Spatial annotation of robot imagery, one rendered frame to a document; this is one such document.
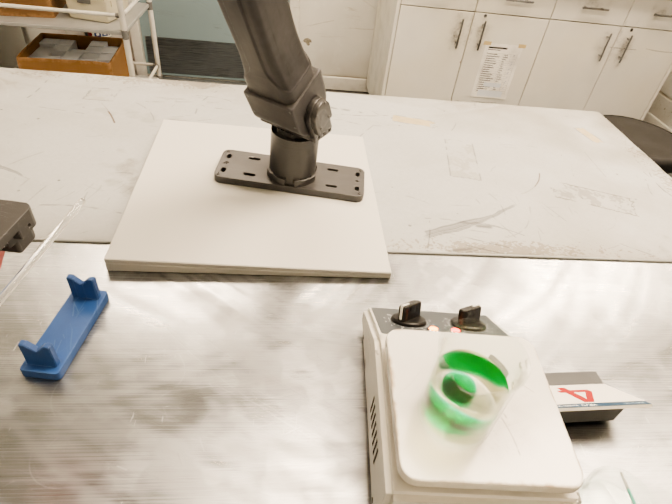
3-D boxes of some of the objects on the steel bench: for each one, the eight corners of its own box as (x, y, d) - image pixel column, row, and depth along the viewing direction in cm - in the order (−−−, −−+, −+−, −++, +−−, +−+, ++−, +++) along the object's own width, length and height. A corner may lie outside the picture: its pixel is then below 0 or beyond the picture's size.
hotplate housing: (359, 324, 49) (371, 267, 44) (482, 332, 50) (508, 278, 45) (371, 574, 32) (392, 531, 27) (556, 580, 33) (611, 539, 28)
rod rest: (77, 293, 48) (68, 267, 46) (110, 297, 48) (103, 272, 46) (21, 376, 41) (6, 351, 38) (61, 381, 41) (48, 356, 39)
